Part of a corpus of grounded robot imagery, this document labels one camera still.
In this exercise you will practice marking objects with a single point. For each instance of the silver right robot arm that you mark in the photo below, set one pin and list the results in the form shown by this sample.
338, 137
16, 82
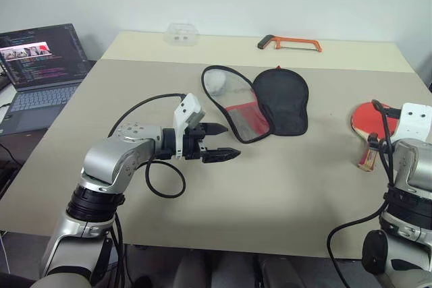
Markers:
415, 166

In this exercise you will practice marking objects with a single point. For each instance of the dark rounded shape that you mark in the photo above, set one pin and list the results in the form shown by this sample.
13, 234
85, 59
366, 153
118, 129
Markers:
209, 272

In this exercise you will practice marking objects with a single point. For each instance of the clear plastic box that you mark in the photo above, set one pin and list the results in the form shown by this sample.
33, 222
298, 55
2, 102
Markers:
181, 35

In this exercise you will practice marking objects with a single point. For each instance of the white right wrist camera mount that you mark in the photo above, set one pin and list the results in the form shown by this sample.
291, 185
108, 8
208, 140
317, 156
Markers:
415, 122

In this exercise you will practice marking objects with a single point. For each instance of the orange hacksaw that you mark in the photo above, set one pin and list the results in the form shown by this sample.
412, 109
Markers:
265, 42

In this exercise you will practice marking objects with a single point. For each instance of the red black paddle case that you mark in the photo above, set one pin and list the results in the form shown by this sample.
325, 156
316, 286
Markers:
283, 99

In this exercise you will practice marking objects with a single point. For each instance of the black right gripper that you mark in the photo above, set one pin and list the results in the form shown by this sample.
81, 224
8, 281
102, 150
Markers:
393, 112

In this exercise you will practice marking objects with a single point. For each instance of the white soft plush toy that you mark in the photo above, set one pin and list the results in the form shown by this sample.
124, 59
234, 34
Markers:
215, 81

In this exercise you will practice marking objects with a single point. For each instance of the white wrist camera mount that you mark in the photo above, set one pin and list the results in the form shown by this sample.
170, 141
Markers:
415, 122
189, 107

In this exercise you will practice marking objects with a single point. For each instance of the red table tennis paddle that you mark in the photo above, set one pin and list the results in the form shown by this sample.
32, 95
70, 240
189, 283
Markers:
364, 117

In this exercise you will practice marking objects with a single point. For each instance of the open grey laptop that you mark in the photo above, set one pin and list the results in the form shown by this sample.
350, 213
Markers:
44, 99

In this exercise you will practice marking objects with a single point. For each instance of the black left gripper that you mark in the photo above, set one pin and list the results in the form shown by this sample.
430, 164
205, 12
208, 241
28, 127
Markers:
194, 143

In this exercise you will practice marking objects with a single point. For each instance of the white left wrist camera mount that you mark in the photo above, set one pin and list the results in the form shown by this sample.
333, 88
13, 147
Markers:
189, 107

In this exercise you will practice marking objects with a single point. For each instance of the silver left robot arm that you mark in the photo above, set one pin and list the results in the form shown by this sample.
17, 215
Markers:
111, 156

